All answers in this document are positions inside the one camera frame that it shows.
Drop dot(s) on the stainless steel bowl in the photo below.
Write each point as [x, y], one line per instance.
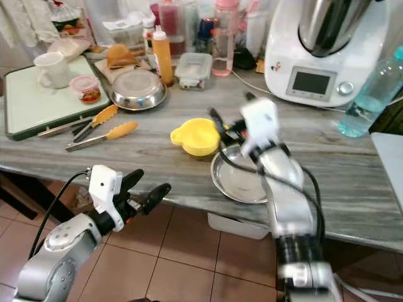
[138, 89]

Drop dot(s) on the beige pouch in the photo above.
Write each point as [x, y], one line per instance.
[69, 48]

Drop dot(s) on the dark wooden table leg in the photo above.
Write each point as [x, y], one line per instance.
[22, 189]

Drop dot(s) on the small pink lidded jar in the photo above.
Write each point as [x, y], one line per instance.
[85, 89]

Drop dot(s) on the small black object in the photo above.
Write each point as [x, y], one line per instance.
[244, 59]

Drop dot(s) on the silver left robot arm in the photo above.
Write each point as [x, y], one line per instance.
[56, 251]

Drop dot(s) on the white red capped bottle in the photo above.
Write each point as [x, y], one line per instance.
[148, 41]

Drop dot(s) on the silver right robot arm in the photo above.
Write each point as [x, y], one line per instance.
[289, 201]

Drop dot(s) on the brown orange folded item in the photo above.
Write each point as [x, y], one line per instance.
[121, 56]

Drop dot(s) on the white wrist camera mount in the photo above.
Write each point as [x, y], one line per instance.
[104, 185]
[259, 123]

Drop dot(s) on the white flat panel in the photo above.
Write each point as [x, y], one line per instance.
[389, 163]

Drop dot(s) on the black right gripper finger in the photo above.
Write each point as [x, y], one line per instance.
[217, 121]

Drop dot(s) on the pink clear water bottle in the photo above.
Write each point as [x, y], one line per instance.
[225, 38]

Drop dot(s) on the orange tipped metal tongs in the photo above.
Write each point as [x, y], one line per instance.
[121, 130]

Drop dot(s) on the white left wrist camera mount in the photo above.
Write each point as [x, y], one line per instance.
[104, 185]

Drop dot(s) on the green rimmed white tray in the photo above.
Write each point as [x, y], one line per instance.
[38, 107]

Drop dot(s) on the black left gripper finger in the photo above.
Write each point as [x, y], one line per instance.
[157, 195]
[130, 179]

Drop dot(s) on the white kitchen cooking machine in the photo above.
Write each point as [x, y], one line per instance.
[352, 69]

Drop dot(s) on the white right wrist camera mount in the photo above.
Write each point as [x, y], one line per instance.
[259, 123]

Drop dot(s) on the red sauce bottle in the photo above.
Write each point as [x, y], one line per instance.
[171, 28]

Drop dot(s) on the flat stainless steel plate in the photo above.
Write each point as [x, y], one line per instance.
[236, 179]

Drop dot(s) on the teal plastic water bottle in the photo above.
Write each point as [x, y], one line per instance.
[368, 94]

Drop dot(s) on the clear bag of food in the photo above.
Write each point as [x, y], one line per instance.
[66, 19]

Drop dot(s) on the yellow plastic bowl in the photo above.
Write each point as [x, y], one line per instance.
[194, 136]

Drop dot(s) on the white lace cloth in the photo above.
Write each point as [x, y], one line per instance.
[25, 22]

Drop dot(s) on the clear lidded plastic container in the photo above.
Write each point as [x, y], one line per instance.
[193, 69]

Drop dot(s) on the white ceramic mug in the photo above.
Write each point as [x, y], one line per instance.
[53, 69]

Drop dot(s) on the white plastic bin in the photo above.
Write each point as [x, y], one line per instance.
[233, 225]

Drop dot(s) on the orange squeeze bottle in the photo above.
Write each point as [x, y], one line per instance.
[162, 60]

